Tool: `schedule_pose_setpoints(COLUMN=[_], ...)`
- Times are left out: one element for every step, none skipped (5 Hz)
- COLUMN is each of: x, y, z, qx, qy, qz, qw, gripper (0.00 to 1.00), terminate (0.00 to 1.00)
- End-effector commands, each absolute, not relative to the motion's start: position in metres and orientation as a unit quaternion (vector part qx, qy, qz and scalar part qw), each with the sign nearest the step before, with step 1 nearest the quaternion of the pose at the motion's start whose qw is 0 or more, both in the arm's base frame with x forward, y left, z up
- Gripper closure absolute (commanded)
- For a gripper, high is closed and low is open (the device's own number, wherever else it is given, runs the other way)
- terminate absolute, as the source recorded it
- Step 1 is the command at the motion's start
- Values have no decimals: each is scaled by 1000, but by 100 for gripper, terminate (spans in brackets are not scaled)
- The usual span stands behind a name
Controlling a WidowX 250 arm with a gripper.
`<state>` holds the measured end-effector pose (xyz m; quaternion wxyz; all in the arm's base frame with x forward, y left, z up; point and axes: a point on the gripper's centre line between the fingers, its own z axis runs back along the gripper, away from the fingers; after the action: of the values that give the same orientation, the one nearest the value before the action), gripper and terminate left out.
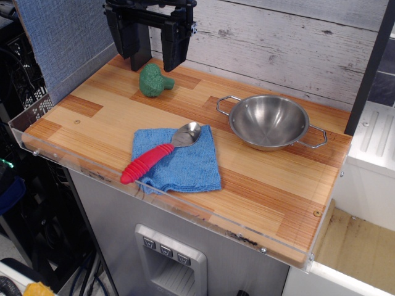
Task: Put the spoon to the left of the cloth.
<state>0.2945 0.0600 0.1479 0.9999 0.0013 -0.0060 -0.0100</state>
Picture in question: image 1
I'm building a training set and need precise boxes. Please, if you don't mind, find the green toy broccoli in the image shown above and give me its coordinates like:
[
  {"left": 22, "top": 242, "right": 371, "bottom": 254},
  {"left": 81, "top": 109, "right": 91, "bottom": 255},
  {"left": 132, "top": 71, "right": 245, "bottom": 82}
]
[{"left": 139, "top": 64, "right": 175, "bottom": 97}]

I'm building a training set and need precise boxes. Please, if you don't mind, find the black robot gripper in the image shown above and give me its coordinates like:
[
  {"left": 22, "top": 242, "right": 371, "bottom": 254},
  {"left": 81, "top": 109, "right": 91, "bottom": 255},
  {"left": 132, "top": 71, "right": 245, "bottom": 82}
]
[{"left": 103, "top": 1, "right": 197, "bottom": 72}]

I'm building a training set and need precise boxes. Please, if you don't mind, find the clear acrylic edge guard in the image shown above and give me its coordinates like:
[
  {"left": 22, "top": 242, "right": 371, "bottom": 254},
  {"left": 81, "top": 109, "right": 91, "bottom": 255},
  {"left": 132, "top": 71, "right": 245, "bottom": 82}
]
[{"left": 9, "top": 93, "right": 351, "bottom": 269}]

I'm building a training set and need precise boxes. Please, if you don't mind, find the white toy sink unit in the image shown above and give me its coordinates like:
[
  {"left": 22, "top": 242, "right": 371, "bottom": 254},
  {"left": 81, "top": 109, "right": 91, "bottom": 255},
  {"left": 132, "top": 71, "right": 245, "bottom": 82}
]
[{"left": 283, "top": 102, "right": 394, "bottom": 295}]

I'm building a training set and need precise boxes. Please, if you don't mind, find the steel bowl with handles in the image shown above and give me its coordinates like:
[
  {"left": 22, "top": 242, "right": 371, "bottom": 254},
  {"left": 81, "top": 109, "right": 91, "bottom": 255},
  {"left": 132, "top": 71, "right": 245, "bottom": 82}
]
[{"left": 216, "top": 94, "right": 328, "bottom": 151}]

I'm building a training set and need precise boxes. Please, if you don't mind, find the black vertical post right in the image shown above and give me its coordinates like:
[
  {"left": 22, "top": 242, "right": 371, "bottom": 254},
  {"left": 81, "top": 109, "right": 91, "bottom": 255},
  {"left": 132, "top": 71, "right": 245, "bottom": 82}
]
[{"left": 344, "top": 0, "right": 394, "bottom": 136}]

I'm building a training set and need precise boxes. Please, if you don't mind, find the red handled metal spoon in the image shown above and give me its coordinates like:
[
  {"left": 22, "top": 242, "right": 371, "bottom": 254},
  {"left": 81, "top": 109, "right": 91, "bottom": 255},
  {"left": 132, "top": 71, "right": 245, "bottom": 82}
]
[{"left": 120, "top": 122, "right": 201, "bottom": 184}]

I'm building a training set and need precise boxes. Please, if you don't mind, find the black plastic crate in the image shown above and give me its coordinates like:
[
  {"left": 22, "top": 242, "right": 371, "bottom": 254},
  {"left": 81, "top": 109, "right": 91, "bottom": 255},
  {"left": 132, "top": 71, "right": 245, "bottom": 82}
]
[{"left": 1, "top": 17, "right": 47, "bottom": 116}]

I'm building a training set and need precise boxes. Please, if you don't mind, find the silver toy dispenser panel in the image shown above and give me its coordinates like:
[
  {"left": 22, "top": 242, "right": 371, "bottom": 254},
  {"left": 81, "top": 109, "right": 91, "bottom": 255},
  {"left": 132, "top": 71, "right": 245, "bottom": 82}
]
[{"left": 135, "top": 224, "right": 208, "bottom": 295}]

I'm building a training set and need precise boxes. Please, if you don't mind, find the blue folded cloth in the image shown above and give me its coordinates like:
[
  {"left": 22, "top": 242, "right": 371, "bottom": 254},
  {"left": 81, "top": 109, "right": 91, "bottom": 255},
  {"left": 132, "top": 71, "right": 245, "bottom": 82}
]
[{"left": 139, "top": 125, "right": 222, "bottom": 194}]

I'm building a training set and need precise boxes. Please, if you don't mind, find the yellow object bottom left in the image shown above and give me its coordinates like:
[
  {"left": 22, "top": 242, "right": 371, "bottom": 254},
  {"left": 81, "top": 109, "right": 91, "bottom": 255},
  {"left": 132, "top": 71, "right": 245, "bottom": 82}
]
[{"left": 22, "top": 282, "right": 55, "bottom": 296}]

